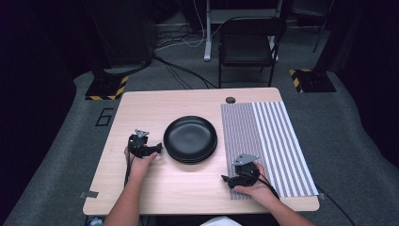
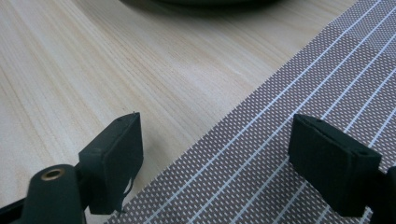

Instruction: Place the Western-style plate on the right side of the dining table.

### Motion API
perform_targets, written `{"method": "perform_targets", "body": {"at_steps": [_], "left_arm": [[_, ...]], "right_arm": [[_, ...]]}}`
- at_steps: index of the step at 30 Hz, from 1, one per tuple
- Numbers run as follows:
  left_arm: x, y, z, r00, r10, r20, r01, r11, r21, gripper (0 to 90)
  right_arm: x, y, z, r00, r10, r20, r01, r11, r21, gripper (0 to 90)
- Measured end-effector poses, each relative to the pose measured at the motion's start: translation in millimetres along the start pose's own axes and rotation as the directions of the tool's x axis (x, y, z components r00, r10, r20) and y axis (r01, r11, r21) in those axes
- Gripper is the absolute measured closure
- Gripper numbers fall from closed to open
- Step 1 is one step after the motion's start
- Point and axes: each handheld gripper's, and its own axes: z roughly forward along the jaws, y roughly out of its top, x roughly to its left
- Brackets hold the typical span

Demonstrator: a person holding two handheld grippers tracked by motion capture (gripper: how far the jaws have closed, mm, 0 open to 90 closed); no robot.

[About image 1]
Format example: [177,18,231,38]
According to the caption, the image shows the black tape floor marking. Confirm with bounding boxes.
[94,107,115,128]

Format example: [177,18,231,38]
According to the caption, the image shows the black plate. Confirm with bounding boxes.
[163,115,218,160]
[164,147,218,165]

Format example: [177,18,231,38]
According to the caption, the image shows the white desk frame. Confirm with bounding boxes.
[202,0,284,62]

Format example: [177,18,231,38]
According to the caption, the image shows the black cable beside table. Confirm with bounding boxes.
[314,184,358,226]

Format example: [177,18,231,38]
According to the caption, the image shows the black folding chair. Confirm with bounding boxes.
[217,16,288,89]

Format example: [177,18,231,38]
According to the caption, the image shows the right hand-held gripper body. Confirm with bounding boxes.
[231,153,262,186]

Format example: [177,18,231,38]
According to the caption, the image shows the person's left hand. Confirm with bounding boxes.
[123,146,160,182]

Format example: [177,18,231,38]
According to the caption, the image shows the black stand base hazard tape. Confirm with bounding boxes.
[84,74,130,102]
[288,68,338,94]

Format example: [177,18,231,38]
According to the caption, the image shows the blue object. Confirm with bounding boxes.
[85,216,104,226]

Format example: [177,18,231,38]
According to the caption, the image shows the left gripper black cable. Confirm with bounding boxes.
[123,147,135,188]

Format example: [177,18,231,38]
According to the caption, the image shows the person's white clothing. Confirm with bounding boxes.
[199,216,243,226]

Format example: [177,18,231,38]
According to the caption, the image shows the white floor cables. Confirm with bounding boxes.
[155,0,222,51]

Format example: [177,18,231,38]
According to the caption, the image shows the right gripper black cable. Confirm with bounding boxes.
[247,170,280,201]

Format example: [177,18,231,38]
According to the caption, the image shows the person's right hand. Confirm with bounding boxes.
[233,161,280,205]

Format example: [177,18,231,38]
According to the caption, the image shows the grey white striped mat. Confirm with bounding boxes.
[220,101,320,201]

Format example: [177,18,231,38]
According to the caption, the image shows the thick black floor cable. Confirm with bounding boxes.
[152,55,218,90]

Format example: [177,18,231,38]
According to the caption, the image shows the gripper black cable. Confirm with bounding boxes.
[123,147,135,188]
[247,170,280,201]

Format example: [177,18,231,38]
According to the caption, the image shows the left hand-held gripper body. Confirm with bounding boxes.
[127,128,153,159]

